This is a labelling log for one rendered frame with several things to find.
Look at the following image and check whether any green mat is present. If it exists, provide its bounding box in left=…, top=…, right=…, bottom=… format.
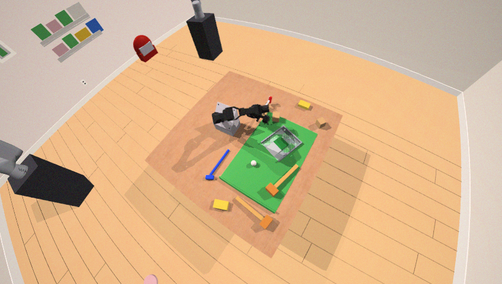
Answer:
left=221, top=111, right=317, bottom=211

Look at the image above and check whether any yellow rectangular block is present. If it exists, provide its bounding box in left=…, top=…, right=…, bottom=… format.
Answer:
left=213, top=199, right=229, bottom=210
left=298, top=100, right=310, bottom=110

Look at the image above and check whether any blue putter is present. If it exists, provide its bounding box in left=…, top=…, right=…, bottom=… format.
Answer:
left=205, top=149, right=229, bottom=180

